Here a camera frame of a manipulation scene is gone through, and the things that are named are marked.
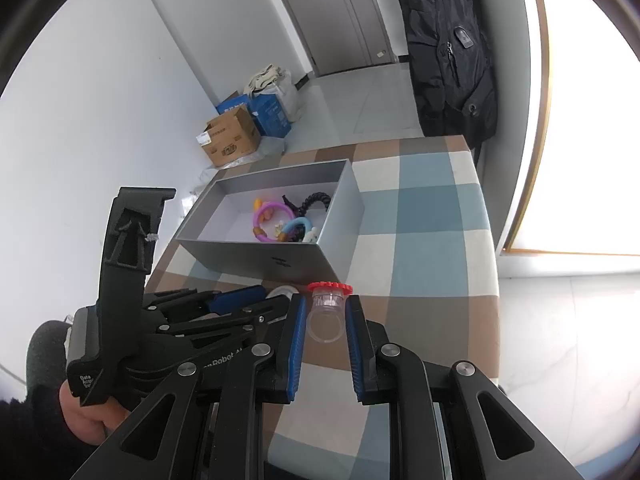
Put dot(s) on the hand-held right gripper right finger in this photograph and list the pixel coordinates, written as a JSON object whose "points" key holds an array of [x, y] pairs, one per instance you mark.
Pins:
{"points": [[354, 345]]}

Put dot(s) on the clear jar with red lid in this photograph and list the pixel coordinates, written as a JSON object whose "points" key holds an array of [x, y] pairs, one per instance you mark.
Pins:
{"points": [[325, 315]]}

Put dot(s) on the blue cardboard box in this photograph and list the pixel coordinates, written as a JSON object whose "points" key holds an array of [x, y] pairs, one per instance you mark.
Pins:
{"points": [[270, 112]]}

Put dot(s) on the grey rectangular box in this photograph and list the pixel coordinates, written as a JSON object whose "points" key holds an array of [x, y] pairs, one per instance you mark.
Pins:
{"points": [[260, 262]]}

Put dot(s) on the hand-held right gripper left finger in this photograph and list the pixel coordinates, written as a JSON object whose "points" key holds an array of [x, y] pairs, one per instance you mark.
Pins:
{"points": [[298, 345]]}

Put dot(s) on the black backpack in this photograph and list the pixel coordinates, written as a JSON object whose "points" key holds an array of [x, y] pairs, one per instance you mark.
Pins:
{"points": [[450, 45]]}

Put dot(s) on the checkered tablecloth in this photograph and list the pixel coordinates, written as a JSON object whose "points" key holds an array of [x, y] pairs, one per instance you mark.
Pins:
{"points": [[425, 260]]}

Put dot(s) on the person's left hand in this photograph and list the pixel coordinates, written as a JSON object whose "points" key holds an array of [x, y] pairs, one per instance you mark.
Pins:
{"points": [[80, 410]]}

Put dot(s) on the brown cardboard box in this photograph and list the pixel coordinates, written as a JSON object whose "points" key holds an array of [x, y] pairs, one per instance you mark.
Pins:
{"points": [[230, 137]]}

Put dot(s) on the white round lid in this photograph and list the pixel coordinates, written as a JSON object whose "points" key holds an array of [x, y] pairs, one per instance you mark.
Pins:
{"points": [[282, 291]]}

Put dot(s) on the person's left forearm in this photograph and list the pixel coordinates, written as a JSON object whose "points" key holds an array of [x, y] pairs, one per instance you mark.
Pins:
{"points": [[35, 410]]}

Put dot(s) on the white tote bag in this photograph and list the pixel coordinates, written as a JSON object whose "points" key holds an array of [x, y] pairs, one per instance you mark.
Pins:
{"points": [[267, 80]]}

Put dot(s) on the grey door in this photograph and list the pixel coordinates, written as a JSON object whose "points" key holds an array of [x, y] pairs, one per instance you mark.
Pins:
{"points": [[350, 15]]}

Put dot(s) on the clear plastic wrapping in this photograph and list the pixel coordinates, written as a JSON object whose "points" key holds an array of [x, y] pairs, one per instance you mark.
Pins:
{"points": [[197, 187]]}

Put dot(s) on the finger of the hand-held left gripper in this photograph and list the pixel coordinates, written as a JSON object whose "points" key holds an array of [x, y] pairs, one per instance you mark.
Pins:
{"points": [[240, 324], [237, 297]]}

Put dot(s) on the wooden window frame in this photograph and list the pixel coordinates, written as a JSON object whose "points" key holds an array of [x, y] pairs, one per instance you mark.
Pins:
{"points": [[532, 110]]}

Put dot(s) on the small white hair accessory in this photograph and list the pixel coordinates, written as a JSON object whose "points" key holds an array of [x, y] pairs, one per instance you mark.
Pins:
{"points": [[312, 234]]}

